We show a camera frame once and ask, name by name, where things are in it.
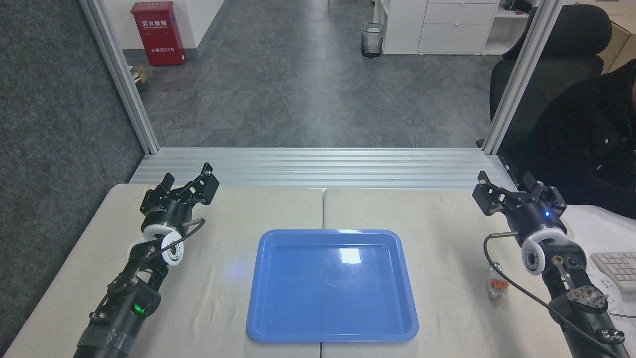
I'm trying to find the silver aluminium post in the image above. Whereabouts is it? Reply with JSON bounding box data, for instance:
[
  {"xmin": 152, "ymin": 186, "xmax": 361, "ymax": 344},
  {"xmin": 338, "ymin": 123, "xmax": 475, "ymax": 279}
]
[
  {"xmin": 482, "ymin": 0, "xmax": 565, "ymax": 155},
  {"xmin": 79, "ymin": 0, "xmax": 160, "ymax": 155}
]

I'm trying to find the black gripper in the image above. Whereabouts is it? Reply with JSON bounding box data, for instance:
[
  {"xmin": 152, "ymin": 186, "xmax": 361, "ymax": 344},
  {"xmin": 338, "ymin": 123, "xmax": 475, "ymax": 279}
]
[
  {"xmin": 472, "ymin": 171, "xmax": 567, "ymax": 244},
  {"xmin": 140, "ymin": 163, "xmax": 220, "ymax": 232}
]

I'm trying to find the white open shelf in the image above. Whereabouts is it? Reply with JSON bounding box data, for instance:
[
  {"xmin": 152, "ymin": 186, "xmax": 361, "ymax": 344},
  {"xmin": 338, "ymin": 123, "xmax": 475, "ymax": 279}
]
[{"xmin": 483, "ymin": 0, "xmax": 538, "ymax": 55}]

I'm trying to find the blue plastic tray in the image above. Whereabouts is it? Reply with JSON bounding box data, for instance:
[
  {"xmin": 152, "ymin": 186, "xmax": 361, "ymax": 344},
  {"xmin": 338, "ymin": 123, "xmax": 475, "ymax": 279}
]
[{"xmin": 246, "ymin": 229, "xmax": 419, "ymax": 343}]

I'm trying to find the white keyboard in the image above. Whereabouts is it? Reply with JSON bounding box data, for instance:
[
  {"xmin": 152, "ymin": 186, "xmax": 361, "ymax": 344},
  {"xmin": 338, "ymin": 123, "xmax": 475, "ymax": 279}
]
[{"xmin": 590, "ymin": 252, "xmax": 636, "ymax": 292}]

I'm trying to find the person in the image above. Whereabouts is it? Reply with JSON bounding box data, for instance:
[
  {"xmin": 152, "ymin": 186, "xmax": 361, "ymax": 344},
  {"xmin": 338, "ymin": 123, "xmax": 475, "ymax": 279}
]
[{"xmin": 519, "ymin": 59, "xmax": 636, "ymax": 220}]

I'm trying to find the white orange switch part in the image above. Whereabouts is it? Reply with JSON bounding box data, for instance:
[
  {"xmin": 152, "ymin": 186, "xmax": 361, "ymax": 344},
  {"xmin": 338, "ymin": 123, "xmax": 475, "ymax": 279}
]
[{"xmin": 487, "ymin": 264, "xmax": 510, "ymax": 299}]

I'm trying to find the grey mesh waste bin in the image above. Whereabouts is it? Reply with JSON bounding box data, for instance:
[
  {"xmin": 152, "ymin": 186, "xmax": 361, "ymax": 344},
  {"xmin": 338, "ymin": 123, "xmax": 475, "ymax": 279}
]
[{"xmin": 361, "ymin": 23, "xmax": 386, "ymax": 58}]

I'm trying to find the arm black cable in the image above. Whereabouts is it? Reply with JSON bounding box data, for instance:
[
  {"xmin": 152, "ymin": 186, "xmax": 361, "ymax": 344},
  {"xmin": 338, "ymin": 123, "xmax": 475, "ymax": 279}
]
[
  {"xmin": 484, "ymin": 232, "xmax": 622, "ymax": 358},
  {"xmin": 132, "ymin": 218, "xmax": 206, "ymax": 264}
]

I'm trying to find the silver aluminium rail base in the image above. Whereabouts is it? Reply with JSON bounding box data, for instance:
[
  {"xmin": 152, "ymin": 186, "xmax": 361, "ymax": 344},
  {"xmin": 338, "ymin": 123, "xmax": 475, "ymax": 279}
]
[{"xmin": 129, "ymin": 147, "xmax": 520, "ymax": 192}]

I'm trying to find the red fire extinguisher box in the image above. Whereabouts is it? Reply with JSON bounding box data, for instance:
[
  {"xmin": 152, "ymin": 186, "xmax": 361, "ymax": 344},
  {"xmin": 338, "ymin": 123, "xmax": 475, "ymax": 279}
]
[{"xmin": 131, "ymin": 1, "xmax": 186, "ymax": 67}]

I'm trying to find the black office chair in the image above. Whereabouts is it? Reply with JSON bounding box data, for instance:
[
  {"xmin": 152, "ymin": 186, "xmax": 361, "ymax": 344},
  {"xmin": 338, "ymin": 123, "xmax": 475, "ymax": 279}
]
[{"xmin": 476, "ymin": 4, "xmax": 613, "ymax": 150}]

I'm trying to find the white drawer cabinet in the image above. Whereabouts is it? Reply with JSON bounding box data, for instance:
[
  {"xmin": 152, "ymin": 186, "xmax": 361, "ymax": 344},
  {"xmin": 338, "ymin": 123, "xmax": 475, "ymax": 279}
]
[{"xmin": 373, "ymin": 0, "xmax": 500, "ymax": 55}]

